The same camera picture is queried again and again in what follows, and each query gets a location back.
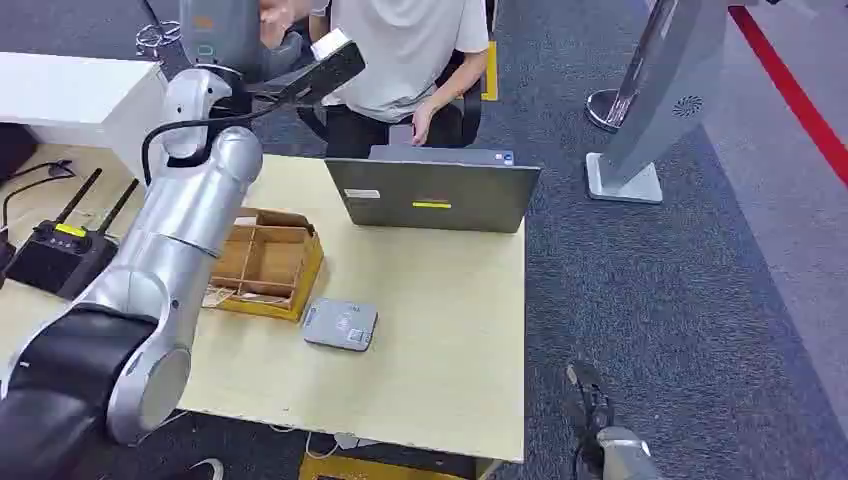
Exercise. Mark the grey kiosk stand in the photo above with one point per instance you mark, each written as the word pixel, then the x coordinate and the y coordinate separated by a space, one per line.
pixel 669 79

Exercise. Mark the round metal stand base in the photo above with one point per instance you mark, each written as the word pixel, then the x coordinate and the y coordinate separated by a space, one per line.
pixel 601 109

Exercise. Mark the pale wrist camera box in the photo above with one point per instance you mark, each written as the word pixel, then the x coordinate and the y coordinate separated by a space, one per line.
pixel 329 44

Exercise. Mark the white cabinet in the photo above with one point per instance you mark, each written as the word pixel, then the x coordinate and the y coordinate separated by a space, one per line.
pixel 73 93

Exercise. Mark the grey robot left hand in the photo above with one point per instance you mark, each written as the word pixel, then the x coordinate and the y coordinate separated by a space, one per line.
pixel 222 30

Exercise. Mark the black router with antennas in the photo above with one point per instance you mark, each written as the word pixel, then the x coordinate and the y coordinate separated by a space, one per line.
pixel 56 258

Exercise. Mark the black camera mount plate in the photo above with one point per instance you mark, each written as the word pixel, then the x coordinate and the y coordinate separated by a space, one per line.
pixel 324 74

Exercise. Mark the grey laptop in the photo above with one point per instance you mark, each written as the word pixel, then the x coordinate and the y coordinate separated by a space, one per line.
pixel 430 195

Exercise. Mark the yellow floor marker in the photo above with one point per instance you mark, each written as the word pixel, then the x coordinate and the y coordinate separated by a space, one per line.
pixel 491 73

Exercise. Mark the wooden card box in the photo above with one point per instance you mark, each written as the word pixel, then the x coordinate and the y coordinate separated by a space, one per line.
pixel 268 265

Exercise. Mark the person's hand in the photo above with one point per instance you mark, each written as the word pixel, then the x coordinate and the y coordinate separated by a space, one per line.
pixel 283 20
pixel 422 122

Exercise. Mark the card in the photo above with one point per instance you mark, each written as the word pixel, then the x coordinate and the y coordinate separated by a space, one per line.
pixel 217 297

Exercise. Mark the person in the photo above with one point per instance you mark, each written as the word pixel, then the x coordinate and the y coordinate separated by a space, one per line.
pixel 404 53

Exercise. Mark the yellow box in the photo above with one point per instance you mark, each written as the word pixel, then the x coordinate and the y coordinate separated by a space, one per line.
pixel 371 469

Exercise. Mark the person's left hand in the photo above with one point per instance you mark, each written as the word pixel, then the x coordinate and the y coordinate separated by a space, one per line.
pixel 422 122

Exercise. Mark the white shoe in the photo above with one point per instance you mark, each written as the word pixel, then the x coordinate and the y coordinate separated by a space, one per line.
pixel 208 469

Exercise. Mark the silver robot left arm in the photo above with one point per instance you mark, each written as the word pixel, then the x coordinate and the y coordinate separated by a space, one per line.
pixel 185 199

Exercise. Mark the person's right hand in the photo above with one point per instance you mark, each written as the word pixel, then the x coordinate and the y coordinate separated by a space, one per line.
pixel 283 20

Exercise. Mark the small grey flat device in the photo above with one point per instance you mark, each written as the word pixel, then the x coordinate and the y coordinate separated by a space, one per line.
pixel 340 324

